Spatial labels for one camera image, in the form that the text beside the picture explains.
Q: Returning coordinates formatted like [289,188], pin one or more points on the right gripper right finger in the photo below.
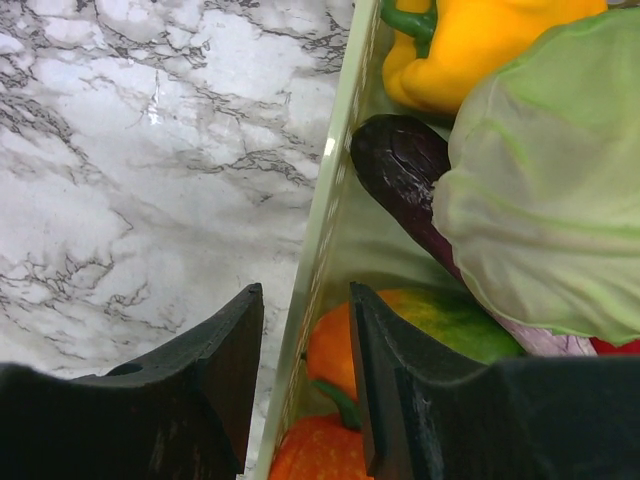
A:
[432,413]

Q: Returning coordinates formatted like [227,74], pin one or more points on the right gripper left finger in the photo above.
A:
[180,411]

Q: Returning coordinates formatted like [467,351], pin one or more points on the green perforated plastic basket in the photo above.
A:
[321,225]

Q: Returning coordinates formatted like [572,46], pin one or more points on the green toy cabbage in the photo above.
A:
[541,203]

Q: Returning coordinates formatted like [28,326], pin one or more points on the green toy mango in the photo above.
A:
[451,317]

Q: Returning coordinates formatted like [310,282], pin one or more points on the orange toy pumpkin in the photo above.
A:
[323,447]

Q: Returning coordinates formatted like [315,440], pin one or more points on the red toy bell pepper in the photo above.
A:
[605,348]

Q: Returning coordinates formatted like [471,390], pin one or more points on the long striped purple eggplant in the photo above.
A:
[397,160]

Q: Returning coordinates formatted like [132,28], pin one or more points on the yellow toy bell pepper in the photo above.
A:
[442,49]

